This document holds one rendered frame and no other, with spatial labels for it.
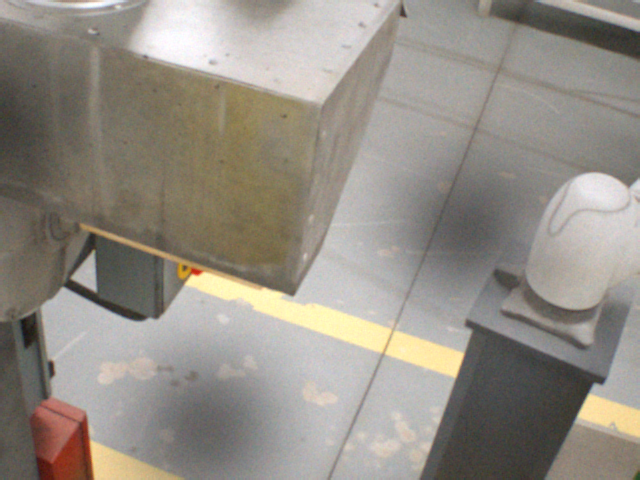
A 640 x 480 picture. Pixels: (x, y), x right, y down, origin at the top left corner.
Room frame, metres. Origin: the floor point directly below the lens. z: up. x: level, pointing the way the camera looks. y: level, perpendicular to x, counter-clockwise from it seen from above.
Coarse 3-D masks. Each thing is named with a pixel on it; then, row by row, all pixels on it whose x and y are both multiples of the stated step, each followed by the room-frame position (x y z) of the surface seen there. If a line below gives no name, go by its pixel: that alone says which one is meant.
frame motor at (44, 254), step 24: (0, 216) 0.55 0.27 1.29; (24, 216) 0.58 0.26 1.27; (48, 216) 0.59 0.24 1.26; (0, 240) 0.54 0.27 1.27; (24, 240) 0.57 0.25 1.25; (48, 240) 0.59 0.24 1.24; (72, 240) 0.65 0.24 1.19; (0, 264) 0.54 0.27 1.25; (24, 264) 0.57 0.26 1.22; (48, 264) 0.60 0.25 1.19; (72, 264) 0.65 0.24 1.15; (0, 288) 0.54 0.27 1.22; (24, 288) 0.57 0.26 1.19; (48, 288) 0.61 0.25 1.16; (0, 312) 0.54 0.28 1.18; (24, 312) 0.58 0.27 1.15
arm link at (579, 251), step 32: (576, 192) 1.21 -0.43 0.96; (608, 192) 1.21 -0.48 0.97; (544, 224) 1.22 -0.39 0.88; (576, 224) 1.17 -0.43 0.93; (608, 224) 1.16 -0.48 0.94; (544, 256) 1.18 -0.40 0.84; (576, 256) 1.15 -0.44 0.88; (608, 256) 1.15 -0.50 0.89; (544, 288) 1.17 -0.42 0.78; (576, 288) 1.14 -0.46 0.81
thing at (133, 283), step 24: (96, 240) 0.83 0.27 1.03; (96, 264) 0.84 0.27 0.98; (120, 264) 0.83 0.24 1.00; (144, 264) 0.82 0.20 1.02; (168, 264) 0.83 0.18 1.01; (72, 288) 0.84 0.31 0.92; (96, 288) 0.84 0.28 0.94; (120, 288) 0.83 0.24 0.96; (144, 288) 0.82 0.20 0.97; (168, 288) 0.83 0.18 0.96; (120, 312) 0.85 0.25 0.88; (144, 312) 0.82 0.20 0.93
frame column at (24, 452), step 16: (0, 336) 0.73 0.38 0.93; (0, 352) 0.72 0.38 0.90; (16, 352) 0.76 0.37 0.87; (0, 368) 0.72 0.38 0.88; (16, 368) 0.75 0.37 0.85; (0, 384) 0.71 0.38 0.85; (16, 384) 0.74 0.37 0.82; (0, 400) 0.71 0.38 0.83; (16, 400) 0.74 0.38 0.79; (0, 416) 0.70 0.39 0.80; (16, 416) 0.73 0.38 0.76; (0, 432) 0.69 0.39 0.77; (16, 432) 0.73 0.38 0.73; (0, 448) 0.69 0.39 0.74; (16, 448) 0.72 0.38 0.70; (32, 448) 0.75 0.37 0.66; (0, 464) 0.68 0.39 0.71; (16, 464) 0.71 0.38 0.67; (32, 464) 0.75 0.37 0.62
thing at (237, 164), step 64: (0, 0) 0.48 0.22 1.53; (192, 0) 0.52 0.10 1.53; (256, 0) 0.53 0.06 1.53; (320, 0) 0.54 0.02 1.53; (384, 0) 0.56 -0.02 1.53; (0, 64) 0.46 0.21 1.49; (64, 64) 0.45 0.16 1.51; (128, 64) 0.44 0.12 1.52; (192, 64) 0.43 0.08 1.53; (256, 64) 0.44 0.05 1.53; (320, 64) 0.46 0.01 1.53; (384, 64) 0.55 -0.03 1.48; (0, 128) 0.46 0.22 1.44; (64, 128) 0.45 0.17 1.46; (128, 128) 0.44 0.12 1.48; (192, 128) 0.43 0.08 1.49; (256, 128) 0.42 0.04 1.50; (320, 128) 0.41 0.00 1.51; (0, 192) 0.46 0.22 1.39; (64, 192) 0.45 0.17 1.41; (128, 192) 0.44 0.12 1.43; (192, 192) 0.43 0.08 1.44; (256, 192) 0.42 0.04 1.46; (320, 192) 0.43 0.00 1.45; (192, 256) 0.43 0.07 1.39; (256, 256) 0.42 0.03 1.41
